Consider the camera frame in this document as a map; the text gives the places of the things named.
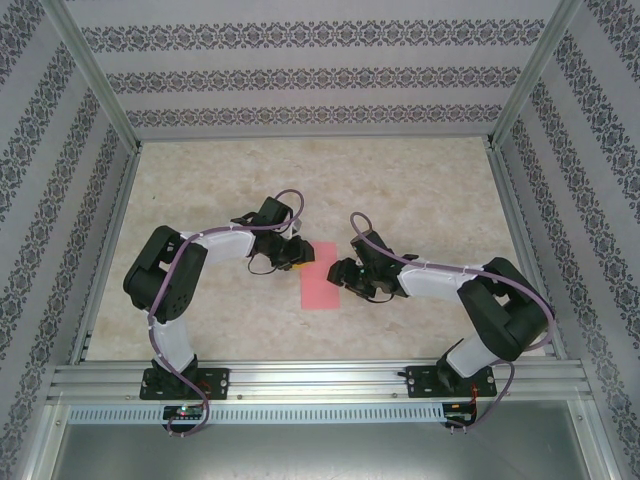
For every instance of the aluminium frame strut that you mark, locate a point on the aluminium frame strut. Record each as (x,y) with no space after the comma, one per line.
(42,445)
(595,445)

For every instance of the right circuit board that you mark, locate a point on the right circuit board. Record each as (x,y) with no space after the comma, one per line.
(460,411)

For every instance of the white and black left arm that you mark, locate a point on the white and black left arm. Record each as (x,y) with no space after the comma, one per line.
(225,247)

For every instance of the grey metal shelf sheet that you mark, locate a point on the grey metal shelf sheet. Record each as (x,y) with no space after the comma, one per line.
(320,452)

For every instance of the left circuit board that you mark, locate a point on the left circuit board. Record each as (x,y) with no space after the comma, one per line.
(182,412)

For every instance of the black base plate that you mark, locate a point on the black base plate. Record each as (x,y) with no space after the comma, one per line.
(417,387)
(215,382)

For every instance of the circuit board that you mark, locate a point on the circuit board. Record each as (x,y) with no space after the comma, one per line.
(460,411)
(182,412)

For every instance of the aluminium side rail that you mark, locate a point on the aluminium side rail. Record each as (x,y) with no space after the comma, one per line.
(112,240)
(525,240)

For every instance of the aluminium mounting rail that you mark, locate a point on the aluminium mounting rail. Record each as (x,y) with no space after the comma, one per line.
(320,377)

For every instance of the pink cloth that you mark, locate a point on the pink cloth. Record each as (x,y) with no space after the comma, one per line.
(320,295)

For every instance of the aluminium frame post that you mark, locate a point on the aluminium frame post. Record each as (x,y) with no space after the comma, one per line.
(535,75)
(95,75)

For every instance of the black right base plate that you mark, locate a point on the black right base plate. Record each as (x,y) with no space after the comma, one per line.
(417,387)

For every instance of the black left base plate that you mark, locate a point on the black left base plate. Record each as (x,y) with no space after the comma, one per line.
(215,382)

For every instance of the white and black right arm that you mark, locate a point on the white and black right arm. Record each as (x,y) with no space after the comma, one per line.
(430,280)

